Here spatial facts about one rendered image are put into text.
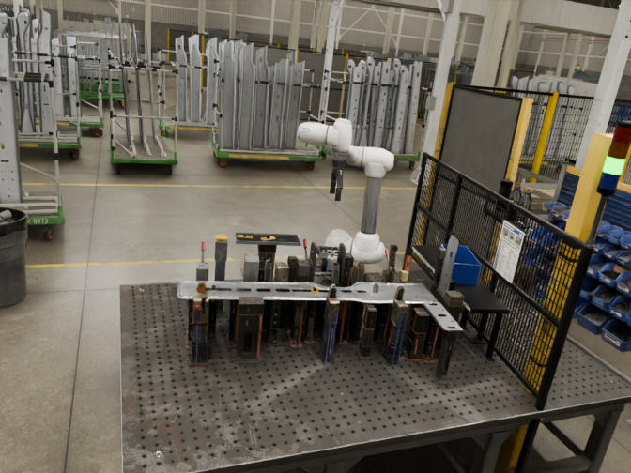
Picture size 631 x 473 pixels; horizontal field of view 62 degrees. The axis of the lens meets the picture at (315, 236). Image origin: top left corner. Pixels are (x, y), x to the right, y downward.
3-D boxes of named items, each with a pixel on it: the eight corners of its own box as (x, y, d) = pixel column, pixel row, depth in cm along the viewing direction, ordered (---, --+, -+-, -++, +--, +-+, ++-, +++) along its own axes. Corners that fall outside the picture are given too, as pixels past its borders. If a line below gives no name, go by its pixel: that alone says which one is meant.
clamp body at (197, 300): (188, 369, 255) (190, 302, 242) (189, 352, 268) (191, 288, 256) (210, 369, 257) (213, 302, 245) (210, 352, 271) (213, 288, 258)
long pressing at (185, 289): (176, 301, 256) (176, 298, 256) (178, 282, 277) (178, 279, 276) (439, 304, 285) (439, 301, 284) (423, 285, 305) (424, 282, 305)
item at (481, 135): (491, 314, 501) (545, 99, 431) (479, 315, 496) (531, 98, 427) (420, 258, 617) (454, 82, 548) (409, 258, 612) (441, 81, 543)
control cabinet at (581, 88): (515, 145, 1551) (536, 58, 1466) (530, 146, 1569) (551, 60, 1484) (577, 165, 1341) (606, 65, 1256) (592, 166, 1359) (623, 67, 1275)
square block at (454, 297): (438, 355, 291) (451, 297, 278) (432, 346, 298) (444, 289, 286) (452, 354, 293) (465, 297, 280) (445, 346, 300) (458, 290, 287)
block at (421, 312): (407, 363, 280) (416, 316, 270) (400, 351, 290) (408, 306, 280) (423, 362, 282) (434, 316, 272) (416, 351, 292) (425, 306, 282)
